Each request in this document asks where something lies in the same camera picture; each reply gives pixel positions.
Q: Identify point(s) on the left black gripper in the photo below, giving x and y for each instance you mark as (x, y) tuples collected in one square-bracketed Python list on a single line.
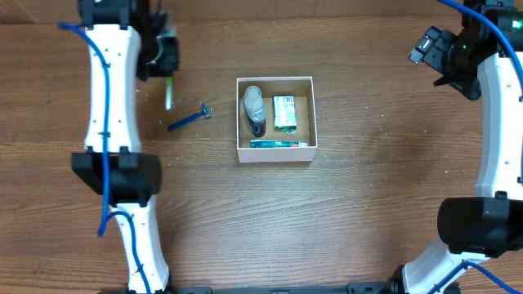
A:
[(170, 58)]

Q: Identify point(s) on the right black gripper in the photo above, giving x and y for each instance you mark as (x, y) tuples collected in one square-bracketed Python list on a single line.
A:
[(468, 83)]

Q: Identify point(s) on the green white toothbrush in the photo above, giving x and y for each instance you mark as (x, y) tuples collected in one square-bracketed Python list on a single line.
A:
[(169, 94)]

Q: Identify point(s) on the blue disposable razor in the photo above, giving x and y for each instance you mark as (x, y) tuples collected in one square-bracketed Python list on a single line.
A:
[(205, 112)]

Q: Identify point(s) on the dark soap pump bottle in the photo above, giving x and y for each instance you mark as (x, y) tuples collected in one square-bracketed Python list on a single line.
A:
[(255, 111)]

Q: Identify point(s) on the teal toothpaste tube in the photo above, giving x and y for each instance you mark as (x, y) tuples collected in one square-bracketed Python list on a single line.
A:
[(276, 144)]

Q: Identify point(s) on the green soap bar package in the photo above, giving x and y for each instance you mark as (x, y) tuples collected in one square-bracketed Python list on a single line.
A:
[(285, 114)]

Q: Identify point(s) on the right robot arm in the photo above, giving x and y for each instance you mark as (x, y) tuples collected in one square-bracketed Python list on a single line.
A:
[(482, 62)]

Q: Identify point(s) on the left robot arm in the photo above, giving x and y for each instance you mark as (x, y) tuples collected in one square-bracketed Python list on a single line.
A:
[(127, 42)]

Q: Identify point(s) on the pink cardboard box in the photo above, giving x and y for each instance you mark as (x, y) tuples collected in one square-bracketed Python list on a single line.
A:
[(302, 89)]

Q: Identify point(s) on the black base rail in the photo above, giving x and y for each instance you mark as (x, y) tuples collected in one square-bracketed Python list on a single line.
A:
[(286, 290)]

